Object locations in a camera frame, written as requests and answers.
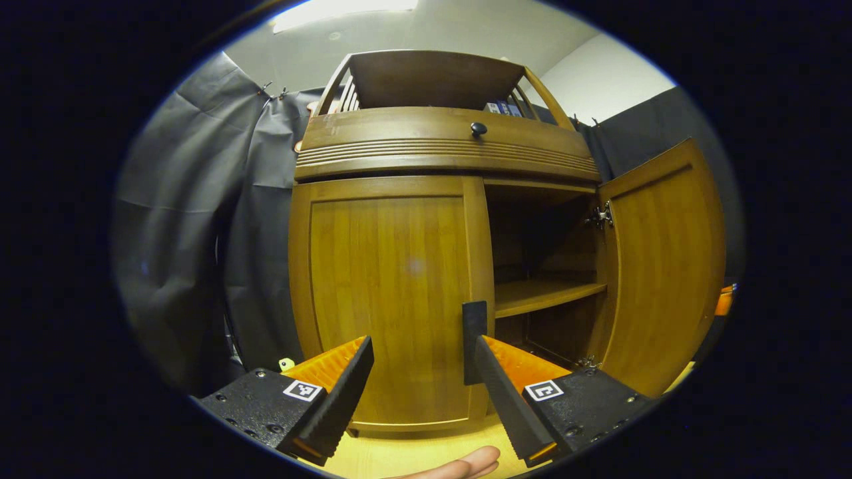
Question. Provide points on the wooden double-door shoe cabinet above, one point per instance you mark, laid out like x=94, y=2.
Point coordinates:
x=432, y=159

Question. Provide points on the wooden cabinet door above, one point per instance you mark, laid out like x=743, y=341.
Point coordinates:
x=665, y=266
x=393, y=286

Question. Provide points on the black drawer knob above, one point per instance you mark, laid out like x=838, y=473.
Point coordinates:
x=478, y=129

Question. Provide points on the metal door hinge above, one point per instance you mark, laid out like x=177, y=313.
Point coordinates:
x=601, y=216
x=587, y=362

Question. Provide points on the ceiling light panel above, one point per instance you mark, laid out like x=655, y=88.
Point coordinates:
x=339, y=10

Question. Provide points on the small green object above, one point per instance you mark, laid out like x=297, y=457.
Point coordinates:
x=286, y=364

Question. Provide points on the wooden inner cabinet shelf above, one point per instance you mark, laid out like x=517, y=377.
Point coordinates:
x=539, y=296

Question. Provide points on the wooden cabinet drawer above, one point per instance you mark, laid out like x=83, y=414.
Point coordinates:
x=399, y=130

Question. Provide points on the black backdrop cloth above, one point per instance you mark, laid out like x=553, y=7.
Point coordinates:
x=186, y=219

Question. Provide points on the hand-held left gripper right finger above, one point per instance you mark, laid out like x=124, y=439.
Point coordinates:
x=506, y=406

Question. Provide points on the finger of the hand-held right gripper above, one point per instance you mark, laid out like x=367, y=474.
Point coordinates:
x=724, y=301

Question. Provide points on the dark blue book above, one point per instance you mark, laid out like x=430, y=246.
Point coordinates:
x=504, y=108

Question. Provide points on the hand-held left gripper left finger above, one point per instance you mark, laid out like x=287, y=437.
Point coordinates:
x=339, y=399

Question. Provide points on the light blue book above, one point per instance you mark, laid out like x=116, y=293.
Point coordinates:
x=516, y=110

